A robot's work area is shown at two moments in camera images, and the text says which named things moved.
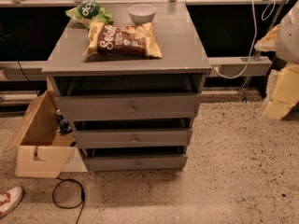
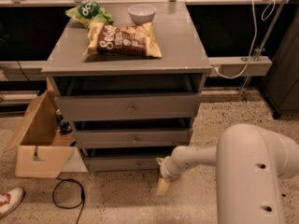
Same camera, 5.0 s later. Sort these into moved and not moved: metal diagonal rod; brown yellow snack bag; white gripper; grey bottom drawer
Moved: white gripper
Not moved: metal diagonal rod; grey bottom drawer; brown yellow snack bag
